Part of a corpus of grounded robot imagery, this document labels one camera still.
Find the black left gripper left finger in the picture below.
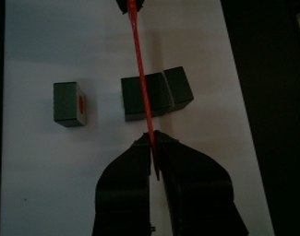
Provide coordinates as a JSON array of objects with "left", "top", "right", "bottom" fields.
[{"left": 90, "top": 132, "right": 153, "bottom": 236}]

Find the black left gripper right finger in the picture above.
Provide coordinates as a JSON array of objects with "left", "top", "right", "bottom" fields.
[{"left": 153, "top": 129, "right": 250, "bottom": 236}]

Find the dark sushi piece red centre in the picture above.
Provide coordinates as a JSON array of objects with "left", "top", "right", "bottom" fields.
[{"left": 52, "top": 81, "right": 90, "bottom": 128}]

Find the red toy knife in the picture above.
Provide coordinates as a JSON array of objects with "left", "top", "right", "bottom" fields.
[{"left": 114, "top": 0, "right": 162, "bottom": 182}]

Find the white cutting board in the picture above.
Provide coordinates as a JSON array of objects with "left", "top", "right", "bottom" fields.
[{"left": 0, "top": 0, "right": 276, "bottom": 236}]

